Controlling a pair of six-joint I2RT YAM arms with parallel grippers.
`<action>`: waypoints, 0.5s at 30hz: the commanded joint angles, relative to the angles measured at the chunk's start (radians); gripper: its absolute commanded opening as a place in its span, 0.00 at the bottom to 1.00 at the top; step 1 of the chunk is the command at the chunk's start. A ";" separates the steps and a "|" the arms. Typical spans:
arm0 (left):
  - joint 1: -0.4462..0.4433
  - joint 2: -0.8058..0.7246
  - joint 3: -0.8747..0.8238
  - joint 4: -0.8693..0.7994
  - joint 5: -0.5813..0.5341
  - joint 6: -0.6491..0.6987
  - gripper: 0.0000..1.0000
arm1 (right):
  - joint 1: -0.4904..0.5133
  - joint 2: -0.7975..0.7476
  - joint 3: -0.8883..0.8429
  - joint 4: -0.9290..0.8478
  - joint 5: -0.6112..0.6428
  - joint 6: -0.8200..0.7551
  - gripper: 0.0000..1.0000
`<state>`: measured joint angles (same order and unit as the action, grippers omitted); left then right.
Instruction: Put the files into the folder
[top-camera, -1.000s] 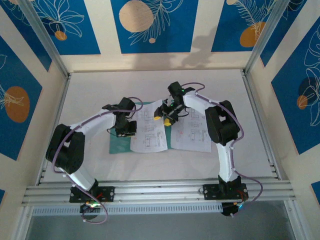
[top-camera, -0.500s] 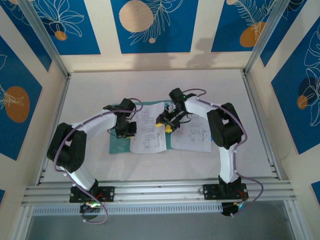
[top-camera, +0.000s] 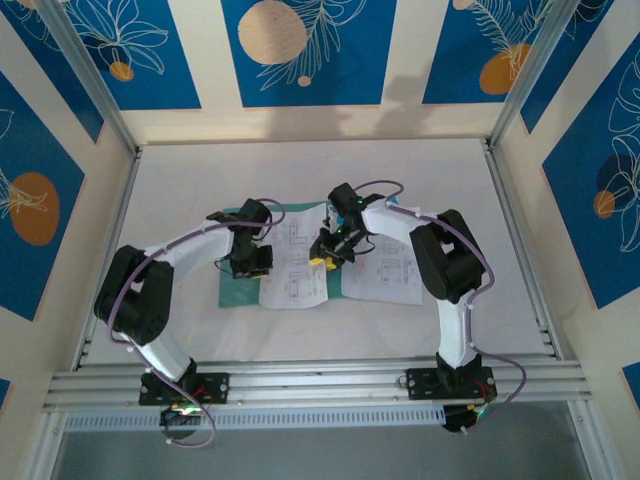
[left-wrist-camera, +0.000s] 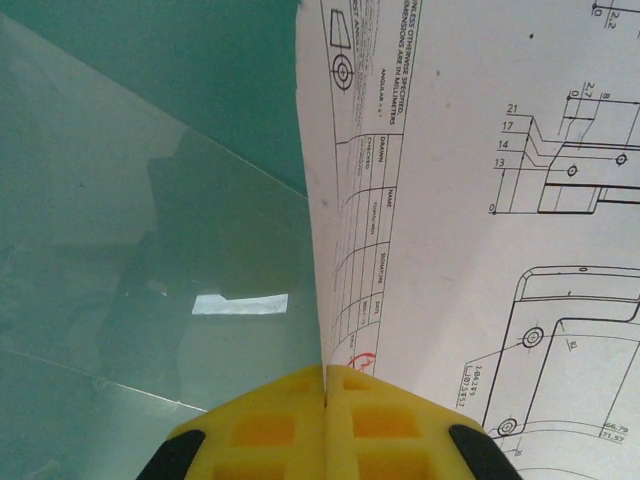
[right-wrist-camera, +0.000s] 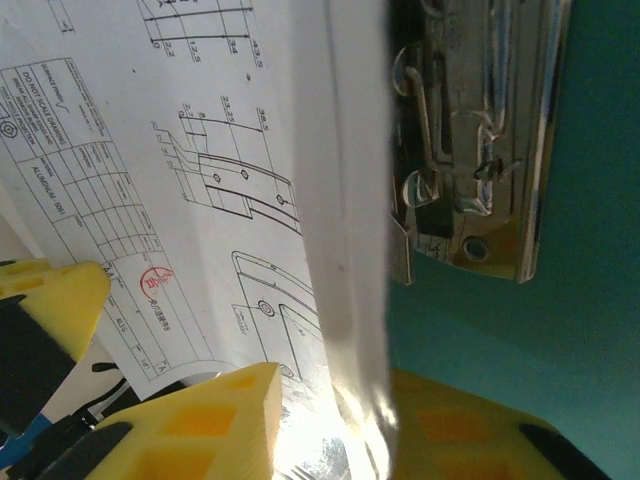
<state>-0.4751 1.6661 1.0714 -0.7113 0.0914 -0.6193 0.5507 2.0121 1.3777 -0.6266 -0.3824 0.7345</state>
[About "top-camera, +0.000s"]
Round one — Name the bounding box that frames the black controller board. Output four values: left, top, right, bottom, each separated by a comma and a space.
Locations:
159, 404, 206, 429

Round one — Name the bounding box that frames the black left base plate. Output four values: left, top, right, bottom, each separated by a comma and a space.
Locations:
138, 372, 231, 406

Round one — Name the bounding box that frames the white drawing sheet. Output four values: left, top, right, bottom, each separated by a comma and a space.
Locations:
258, 202, 330, 311
340, 199, 425, 306

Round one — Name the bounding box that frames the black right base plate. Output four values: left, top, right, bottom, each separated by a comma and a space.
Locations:
405, 367, 499, 401

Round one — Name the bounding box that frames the aluminium frame post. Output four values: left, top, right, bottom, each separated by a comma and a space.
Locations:
34, 0, 142, 157
487, 0, 586, 151

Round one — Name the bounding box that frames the aluminium side rail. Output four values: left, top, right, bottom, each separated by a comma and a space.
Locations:
482, 139, 566, 361
69, 147, 144, 371

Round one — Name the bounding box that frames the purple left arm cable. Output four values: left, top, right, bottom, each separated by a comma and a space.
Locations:
107, 198, 287, 448

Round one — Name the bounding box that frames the green folder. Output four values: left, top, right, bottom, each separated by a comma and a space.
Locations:
218, 201, 327, 310

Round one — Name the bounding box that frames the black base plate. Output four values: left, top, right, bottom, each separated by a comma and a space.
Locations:
138, 372, 231, 406
405, 367, 499, 401

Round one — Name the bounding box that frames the grey slotted cable duct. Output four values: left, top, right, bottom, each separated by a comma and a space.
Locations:
63, 405, 446, 432

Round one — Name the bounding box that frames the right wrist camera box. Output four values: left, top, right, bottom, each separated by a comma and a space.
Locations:
322, 201, 342, 234

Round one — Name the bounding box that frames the long aluminium base rail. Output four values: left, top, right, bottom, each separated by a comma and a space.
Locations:
42, 355, 594, 414

